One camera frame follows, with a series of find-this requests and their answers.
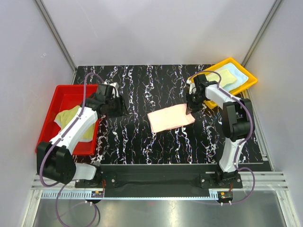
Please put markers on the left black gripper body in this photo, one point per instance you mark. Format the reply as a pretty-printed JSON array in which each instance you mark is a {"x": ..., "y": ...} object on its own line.
[{"x": 114, "y": 106}]

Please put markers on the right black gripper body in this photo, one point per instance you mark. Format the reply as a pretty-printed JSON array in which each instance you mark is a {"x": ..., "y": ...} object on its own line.
[{"x": 194, "y": 100}]

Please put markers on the pink towel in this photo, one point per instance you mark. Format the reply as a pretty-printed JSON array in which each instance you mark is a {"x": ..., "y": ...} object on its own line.
[{"x": 170, "y": 118}]

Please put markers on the yellow green towel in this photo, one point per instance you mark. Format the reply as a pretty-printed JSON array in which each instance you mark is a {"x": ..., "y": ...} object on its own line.
[{"x": 226, "y": 77}]

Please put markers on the light blue towel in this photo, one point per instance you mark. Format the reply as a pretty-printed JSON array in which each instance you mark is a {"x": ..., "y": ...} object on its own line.
[{"x": 241, "y": 77}]

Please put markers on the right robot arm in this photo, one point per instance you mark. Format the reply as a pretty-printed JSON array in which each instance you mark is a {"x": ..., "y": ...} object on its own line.
[{"x": 237, "y": 123}]

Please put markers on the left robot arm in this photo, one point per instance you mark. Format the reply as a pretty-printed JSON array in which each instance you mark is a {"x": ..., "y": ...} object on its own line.
[{"x": 54, "y": 158}]

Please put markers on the olive yellow towel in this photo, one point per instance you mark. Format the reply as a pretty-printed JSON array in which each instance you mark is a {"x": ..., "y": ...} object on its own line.
[{"x": 64, "y": 117}]

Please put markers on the yellow plastic tray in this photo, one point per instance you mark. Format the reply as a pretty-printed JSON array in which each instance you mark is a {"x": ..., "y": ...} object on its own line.
[{"x": 221, "y": 65}]

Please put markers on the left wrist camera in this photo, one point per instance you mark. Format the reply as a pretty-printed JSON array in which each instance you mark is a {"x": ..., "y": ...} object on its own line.
[{"x": 111, "y": 90}]

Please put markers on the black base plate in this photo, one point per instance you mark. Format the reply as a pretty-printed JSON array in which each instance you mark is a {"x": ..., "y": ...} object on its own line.
[{"x": 161, "y": 181}]

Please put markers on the white slotted cable duct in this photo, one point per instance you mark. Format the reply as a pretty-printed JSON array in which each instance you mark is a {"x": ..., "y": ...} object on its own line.
[{"x": 73, "y": 194}]

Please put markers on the left aluminium frame post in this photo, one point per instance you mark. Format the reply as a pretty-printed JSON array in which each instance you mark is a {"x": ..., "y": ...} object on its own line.
[{"x": 59, "y": 41}]

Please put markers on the aluminium frame post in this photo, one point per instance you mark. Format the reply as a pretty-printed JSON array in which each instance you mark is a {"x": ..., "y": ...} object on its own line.
[
  {"x": 59, "y": 41},
  {"x": 265, "y": 25}
]

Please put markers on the right aluminium frame post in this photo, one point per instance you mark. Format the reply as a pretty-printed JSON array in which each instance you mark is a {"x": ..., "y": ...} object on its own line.
[{"x": 265, "y": 25}]

